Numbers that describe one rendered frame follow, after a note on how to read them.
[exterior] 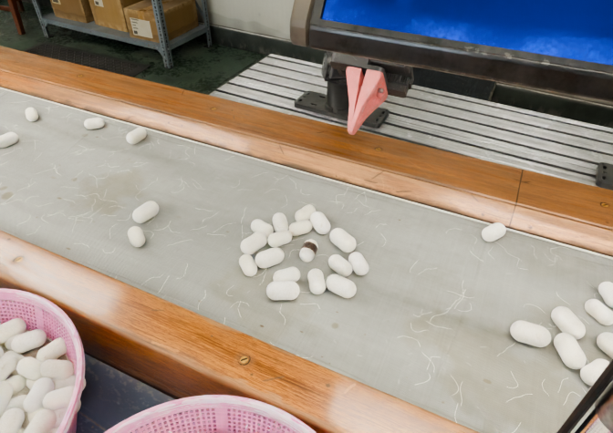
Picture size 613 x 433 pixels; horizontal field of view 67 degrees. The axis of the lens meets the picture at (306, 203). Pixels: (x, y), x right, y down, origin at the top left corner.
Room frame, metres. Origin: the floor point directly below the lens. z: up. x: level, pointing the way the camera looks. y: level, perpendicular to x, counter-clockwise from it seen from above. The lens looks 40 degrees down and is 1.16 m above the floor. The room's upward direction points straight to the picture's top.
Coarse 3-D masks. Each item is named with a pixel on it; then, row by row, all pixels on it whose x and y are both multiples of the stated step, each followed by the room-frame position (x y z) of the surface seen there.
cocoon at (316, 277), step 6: (312, 270) 0.36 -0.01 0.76; (318, 270) 0.36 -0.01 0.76; (312, 276) 0.35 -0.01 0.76; (318, 276) 0.35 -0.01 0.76; (312, 282) 0.35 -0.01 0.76; (318, 282) 0.34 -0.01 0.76; (324, 282) 0.35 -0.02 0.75; (312, 288) 0.34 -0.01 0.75; (318, 288) 0.34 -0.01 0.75; (324, 288) 0.34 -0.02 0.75
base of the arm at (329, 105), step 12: (336, 84) 0.88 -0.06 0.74; (300, 96) 0.95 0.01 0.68; (312, 96) 0.95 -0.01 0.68; (324, 96) 0.95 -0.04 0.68; (336, 96) 0.88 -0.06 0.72; (312, 108) 0.90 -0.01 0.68; (324, 108) 0.89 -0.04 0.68; (336, 108) 0.88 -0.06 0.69; (384, 108) 0.89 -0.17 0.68; (372, 120) 0.84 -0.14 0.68; (384, 120) 0.86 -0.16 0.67
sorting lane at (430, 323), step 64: (0, 128) 0.71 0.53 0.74; (64, 128) 0.71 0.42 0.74; (128, 128) 0.71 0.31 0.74; (0, 192) 0.53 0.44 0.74; (64, 192) 0.53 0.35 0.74; (128, 192) 0.53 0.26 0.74; (192, 192) 0.53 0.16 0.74; (256, 192) 0.53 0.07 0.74; (320, 192) 0.53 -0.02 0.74; (64, 256) 0.40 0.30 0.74; (128, 256) 0.40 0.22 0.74; (192, 256) 0.40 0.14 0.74; (320, 256) 0.40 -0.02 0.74; (384, 256) 0.40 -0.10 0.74; (448, 256) 0.40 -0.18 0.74; (512, 256) 0.40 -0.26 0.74; (576, 256) 0.40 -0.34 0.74; (256, 320) 0.31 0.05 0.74; (320, 320) 0.31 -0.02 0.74; (384, 320) 0.31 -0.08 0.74; (448, 320) 0.31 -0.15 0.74; (512, 320) 0.31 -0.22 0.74; (384, 384) 0.23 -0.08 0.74; (448, 384) 0.23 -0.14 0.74; (512, 384) 0.23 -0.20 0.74; (576, 384) 0.23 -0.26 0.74
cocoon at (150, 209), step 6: (144, 204) 0.48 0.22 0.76; (150, 204) 0.48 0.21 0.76; (156, 204) 0.48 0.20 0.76; (138, 210) 0.46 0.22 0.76; (144, 210) 0.47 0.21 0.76; (150, 210) 0.47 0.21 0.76; (156, 210) 0.47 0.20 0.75; (132, 216) 0.46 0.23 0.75; (138, 216) 0.46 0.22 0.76; (144, 216) 0.46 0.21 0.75; (150, 216) 0.46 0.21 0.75
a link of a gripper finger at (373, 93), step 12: (336, 60) 0.56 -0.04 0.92; (348, 60) 0.56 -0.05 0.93; (360, 60) 0.56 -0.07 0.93; (372, 72) 0.54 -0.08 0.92; (384, 72) 0.54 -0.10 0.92; (372, 84) 0.53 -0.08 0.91; (384, 84) 0.55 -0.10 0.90; (360, 96) 0.53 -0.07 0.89; (372, 96) 0.56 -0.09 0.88; (384, 96) 0.56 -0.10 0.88; (360, 108) 0.52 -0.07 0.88; (372, 108) 0.55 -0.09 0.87; (360, 120) 0.53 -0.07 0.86
